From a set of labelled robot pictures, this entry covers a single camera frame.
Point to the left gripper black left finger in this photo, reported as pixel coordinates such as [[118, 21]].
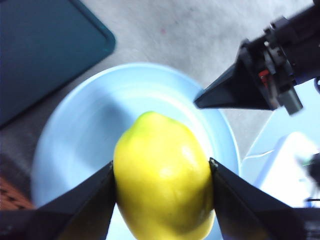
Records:
[[75, 217]]

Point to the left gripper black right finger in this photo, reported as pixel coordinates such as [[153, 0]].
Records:
[[250, 215]]

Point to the yellow lemon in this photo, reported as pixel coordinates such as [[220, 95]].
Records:
[[162, 175]]

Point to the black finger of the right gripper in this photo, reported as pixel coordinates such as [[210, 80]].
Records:
[[237, 92]]

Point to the white box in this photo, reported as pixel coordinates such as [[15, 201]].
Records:
[[282, 170]]

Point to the blue round plate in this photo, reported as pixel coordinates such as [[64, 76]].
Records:
[[82, 125]]

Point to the dark flat tray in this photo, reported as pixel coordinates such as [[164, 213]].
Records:
[[45, 50]]

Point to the brown woven wicker basket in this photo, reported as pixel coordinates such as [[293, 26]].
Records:
[[12, 195]]

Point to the pale grey camera box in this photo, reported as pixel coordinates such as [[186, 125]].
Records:
[[292, 102]]

